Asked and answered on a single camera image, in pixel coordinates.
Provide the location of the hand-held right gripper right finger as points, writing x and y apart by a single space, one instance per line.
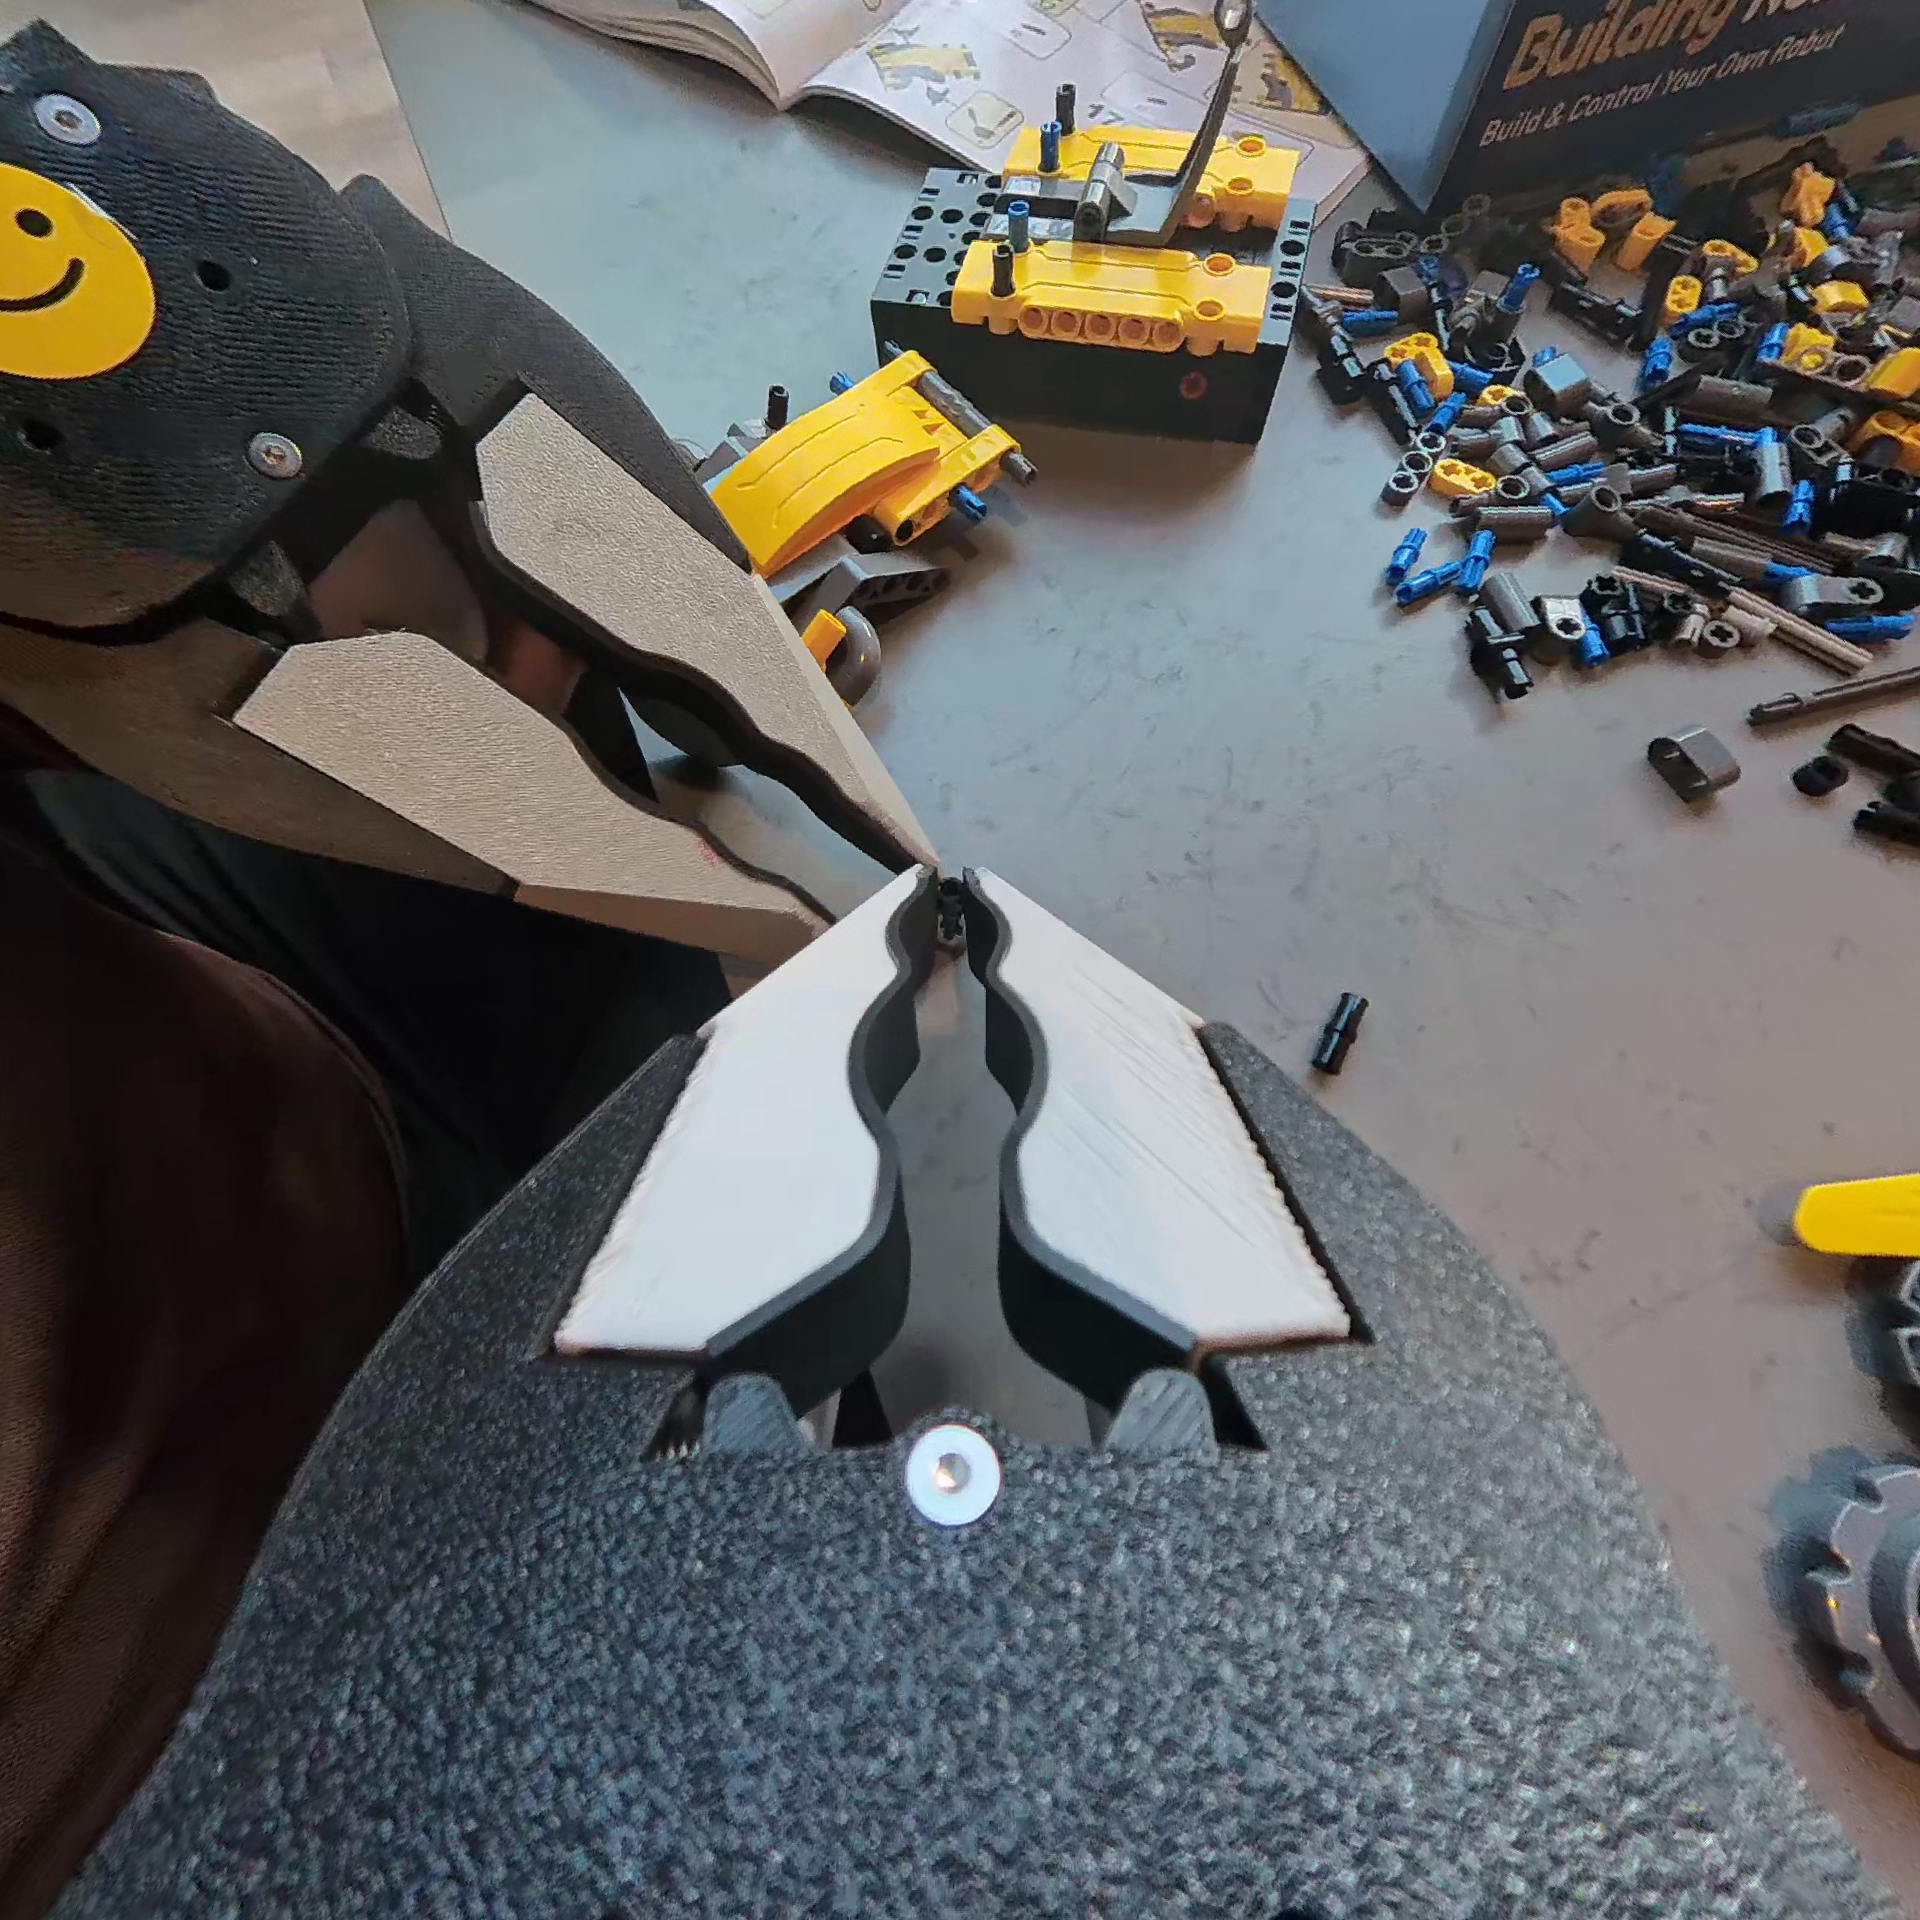
1155 1186

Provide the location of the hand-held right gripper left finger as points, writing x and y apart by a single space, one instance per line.
750 1172

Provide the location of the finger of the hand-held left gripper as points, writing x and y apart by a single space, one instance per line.
482 781
662 601

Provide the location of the grey desk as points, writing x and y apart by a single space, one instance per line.
1200 827

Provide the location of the yellow curved panel assembly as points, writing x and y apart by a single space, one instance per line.
855 466

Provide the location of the person's black trousers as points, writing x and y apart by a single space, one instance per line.
525 1051

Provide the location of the black block with yellow beams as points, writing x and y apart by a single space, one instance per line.
1080 300

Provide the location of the open instruction booklet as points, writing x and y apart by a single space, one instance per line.
902 60

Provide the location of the dark grey sleeve piece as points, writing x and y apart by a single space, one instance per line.
1693 763

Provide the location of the yellow curved panel piece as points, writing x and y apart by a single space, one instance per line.
1862 1220

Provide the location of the pile of small building pieces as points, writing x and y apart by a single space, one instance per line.
1652 452

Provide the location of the dark blue kit box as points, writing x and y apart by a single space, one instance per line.
1652 76

